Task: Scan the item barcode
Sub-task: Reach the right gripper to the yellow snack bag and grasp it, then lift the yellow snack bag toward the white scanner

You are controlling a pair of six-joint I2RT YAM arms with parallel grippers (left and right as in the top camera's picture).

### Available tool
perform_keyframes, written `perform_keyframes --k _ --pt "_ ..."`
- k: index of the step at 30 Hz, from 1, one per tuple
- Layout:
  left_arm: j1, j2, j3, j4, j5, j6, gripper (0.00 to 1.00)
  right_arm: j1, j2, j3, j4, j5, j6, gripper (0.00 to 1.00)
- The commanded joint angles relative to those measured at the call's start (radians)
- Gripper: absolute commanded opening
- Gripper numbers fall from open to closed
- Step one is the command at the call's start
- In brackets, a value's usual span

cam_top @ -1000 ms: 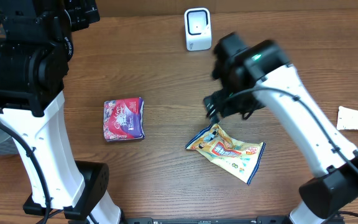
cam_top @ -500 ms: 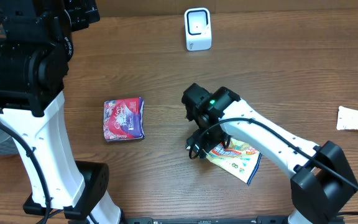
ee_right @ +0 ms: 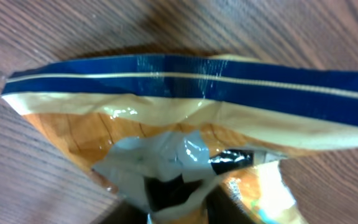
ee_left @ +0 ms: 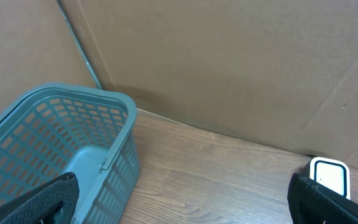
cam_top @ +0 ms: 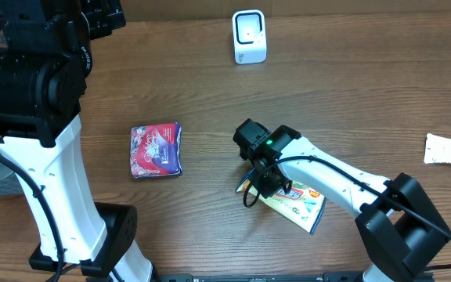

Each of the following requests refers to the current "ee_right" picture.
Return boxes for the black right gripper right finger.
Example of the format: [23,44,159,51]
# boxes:
[206,187,254,224]

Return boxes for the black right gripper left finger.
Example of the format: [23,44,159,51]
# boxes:
[98,202,148,224]

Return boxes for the cream snack bag blue edges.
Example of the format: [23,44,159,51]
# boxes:
[1,54,358,223]

